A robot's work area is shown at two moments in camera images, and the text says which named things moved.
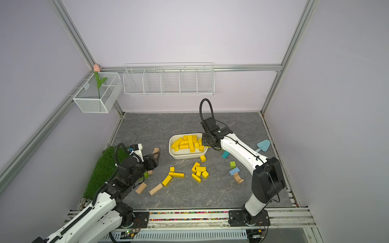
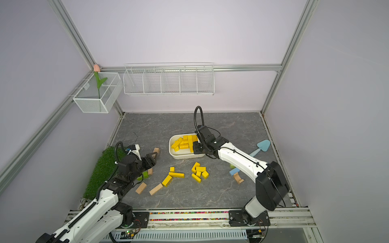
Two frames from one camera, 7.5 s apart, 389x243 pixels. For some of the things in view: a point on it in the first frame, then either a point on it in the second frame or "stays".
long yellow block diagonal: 177,143 stays
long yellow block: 191,144 stays
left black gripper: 154,163 stays
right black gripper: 203,139 → 195,147
